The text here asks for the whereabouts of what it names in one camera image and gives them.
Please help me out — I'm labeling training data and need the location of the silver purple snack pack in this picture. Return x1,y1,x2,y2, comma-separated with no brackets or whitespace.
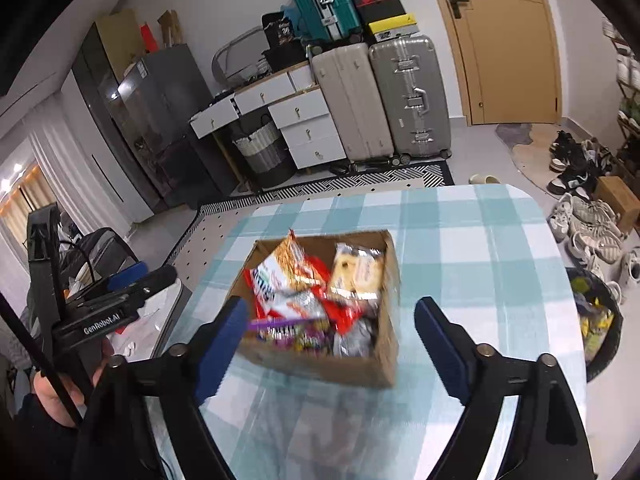
333,318,378,358

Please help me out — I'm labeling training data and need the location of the white noodle snack bag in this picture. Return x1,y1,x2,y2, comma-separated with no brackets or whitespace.
267,289,328,320

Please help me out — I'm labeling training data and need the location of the purple candy bag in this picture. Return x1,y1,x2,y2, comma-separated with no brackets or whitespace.
248,318,334,354

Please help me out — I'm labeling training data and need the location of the beige cracker pack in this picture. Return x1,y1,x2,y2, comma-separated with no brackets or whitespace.
326,243,384,304

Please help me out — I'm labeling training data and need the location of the red black snack pack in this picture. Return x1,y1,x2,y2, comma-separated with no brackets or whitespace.
320,298,367,335

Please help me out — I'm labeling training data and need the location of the person's left hand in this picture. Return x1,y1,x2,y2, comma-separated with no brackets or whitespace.
31,339,114,428

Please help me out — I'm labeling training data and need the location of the SF cardboard box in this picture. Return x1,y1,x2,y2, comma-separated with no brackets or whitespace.
229,231,399,388

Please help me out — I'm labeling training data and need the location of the patterned floor rug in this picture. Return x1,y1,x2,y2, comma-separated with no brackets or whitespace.
164,159,457,281

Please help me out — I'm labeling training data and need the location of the black trash bin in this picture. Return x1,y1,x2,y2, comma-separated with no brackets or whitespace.
565,268,624,382

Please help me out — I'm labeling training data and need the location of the beige slipper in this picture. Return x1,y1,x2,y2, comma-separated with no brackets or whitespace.
469,174,501,185

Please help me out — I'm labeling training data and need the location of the woven laundry basket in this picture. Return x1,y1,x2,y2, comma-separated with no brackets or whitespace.
233,119,297,188

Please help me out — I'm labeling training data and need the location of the door mat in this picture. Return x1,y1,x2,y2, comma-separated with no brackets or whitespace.
496,122,561,194

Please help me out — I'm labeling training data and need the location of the small cardboard box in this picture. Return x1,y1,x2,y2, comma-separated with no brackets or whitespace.
596,176,640,223

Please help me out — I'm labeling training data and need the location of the white drawer desk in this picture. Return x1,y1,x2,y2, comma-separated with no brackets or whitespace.
190,62,346,169

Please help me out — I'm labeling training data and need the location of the silver suitcase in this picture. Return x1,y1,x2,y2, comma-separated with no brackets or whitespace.
369,35,451,159

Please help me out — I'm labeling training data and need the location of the beige suitcase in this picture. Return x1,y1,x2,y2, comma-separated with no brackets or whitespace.
311,42,395,162

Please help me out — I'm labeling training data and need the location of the wooden door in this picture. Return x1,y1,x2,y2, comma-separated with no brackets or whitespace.
437,0,562,125

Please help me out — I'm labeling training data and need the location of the wooden shoe rack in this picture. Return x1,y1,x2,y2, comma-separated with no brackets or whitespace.
602,14,640,196

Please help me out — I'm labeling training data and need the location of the stack of shoe boxes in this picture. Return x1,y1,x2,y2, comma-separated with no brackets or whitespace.
352,0,419,46

